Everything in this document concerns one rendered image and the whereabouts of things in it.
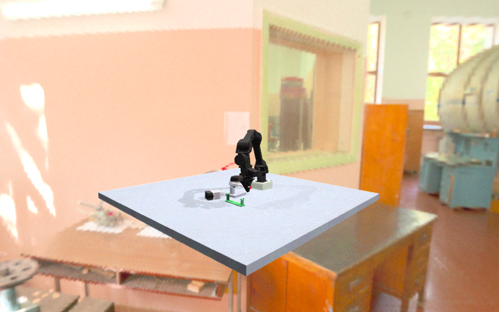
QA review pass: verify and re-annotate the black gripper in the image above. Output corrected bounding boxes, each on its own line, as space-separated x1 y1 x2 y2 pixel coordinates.
231 163 255 192

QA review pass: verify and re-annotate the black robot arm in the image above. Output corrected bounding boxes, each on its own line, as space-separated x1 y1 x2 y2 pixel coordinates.
234 129 268 183

